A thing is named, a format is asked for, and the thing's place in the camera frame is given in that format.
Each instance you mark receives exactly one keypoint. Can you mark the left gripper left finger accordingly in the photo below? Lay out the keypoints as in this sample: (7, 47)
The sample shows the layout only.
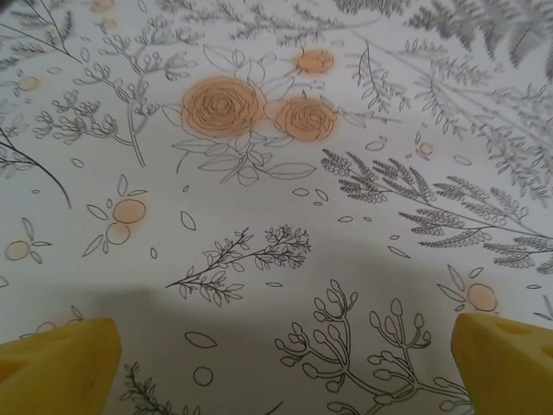
(56, 372)

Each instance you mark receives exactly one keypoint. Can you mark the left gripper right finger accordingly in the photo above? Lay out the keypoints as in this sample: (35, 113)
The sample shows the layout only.
(510, 372)

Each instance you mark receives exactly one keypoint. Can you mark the floral patterned tablecloth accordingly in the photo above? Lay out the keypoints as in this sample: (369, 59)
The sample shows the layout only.
(276, 181)

